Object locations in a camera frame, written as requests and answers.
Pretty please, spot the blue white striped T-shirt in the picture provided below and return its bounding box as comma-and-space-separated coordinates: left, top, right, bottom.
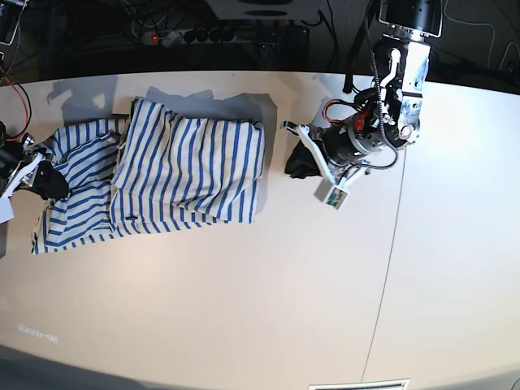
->
32, 98, 265, 255

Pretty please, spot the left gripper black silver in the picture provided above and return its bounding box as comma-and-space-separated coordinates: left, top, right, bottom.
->
284, 115, 399, 179

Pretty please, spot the black power strip red switch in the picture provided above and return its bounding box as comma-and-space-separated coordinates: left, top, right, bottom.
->
141, 28, 237, 48

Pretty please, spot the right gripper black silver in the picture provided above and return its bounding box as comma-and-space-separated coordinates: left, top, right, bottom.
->
1, 136, 69, 200

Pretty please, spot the black box under table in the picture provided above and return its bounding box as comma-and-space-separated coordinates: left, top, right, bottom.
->
255, 19, 310, 72

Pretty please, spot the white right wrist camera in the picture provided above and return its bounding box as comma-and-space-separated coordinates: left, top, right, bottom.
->
1, 153, 43, 223

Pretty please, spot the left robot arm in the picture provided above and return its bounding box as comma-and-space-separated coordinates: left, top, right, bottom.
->
283, 1, 443, 183

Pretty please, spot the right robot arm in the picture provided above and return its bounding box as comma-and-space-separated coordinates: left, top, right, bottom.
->
1, 1, 69, 204

